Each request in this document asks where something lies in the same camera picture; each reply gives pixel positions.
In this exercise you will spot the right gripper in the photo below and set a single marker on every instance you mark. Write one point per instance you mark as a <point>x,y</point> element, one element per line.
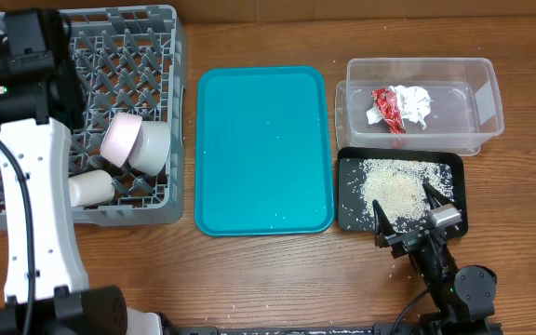
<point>413,237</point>

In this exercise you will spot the rice pile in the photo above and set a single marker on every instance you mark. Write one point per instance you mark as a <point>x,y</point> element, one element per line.
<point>397,186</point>

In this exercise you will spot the red snack wrapper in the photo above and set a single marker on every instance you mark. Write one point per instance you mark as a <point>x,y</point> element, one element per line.
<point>386,102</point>

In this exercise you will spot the white tissue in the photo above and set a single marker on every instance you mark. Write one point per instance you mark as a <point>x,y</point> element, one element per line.
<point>414,104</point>

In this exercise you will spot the grey-green bowl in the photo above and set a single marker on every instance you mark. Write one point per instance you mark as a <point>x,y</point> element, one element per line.
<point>151,148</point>

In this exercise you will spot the small pink plate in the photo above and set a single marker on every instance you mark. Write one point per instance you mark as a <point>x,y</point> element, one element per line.
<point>120,138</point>

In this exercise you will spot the white paper cup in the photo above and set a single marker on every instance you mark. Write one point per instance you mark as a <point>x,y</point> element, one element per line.
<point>91,188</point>

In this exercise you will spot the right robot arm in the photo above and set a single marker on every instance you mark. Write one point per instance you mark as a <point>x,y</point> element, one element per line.
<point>463,297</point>

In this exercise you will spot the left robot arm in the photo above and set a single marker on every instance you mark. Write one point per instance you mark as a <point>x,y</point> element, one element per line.
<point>42,101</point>

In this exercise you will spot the black tray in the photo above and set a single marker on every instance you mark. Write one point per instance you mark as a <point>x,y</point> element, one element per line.
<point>352,210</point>

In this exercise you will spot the clear plastic bin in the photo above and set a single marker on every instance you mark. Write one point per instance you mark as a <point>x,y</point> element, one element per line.
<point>465,107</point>

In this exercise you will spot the teal serving tray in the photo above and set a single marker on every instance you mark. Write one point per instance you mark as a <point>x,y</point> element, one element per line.
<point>262,152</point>

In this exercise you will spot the grey plastic dish rack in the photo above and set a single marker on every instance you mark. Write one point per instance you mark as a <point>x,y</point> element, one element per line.
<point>130,60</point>

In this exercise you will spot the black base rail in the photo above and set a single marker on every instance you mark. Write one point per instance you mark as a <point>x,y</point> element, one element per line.
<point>376,329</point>

